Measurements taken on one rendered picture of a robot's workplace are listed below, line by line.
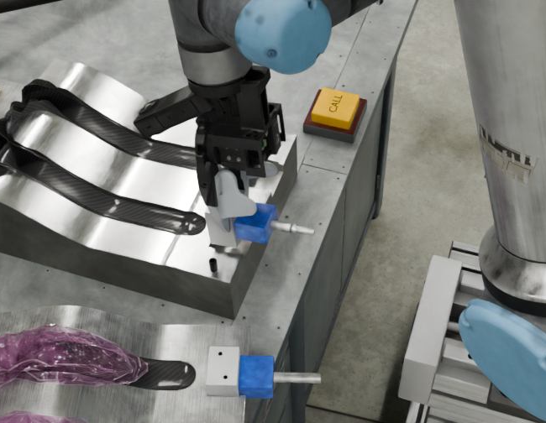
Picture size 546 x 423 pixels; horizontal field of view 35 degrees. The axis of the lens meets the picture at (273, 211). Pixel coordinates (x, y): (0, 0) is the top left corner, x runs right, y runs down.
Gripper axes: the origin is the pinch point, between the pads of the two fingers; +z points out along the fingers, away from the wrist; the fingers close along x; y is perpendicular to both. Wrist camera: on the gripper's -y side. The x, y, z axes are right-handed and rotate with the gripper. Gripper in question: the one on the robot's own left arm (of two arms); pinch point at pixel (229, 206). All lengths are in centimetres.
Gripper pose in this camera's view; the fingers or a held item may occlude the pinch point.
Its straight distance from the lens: 106.0
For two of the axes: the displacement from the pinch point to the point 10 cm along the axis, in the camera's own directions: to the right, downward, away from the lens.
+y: 9.3, 1.5, -3.3
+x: 3.4, -6.5, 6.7
